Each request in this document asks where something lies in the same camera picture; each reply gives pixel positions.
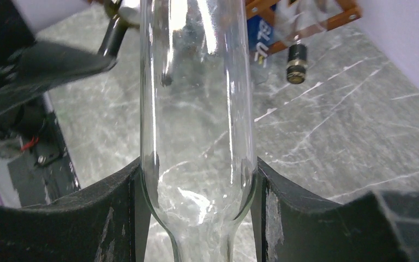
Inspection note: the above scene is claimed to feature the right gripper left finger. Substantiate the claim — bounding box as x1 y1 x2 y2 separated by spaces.
0 159 151 261

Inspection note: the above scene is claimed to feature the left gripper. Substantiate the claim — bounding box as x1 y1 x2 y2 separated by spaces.
0 1 116 114

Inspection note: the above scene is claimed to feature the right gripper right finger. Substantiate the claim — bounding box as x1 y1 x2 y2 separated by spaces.
251 160 419 261

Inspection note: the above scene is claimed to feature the dark small bottle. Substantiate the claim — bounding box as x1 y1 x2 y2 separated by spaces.
286 44 308 85

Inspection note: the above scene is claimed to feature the clear square glass bottle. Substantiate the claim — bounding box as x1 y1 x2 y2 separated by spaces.
274 0 339 47

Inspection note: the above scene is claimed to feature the brown wooden wine rack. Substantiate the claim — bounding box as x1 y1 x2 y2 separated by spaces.
246 0 362 56

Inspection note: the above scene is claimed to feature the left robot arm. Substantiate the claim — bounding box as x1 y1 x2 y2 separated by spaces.
0 1 126 208

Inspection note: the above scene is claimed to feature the blue plastic water bottle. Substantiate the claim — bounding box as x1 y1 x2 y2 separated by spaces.
247 15 275 85

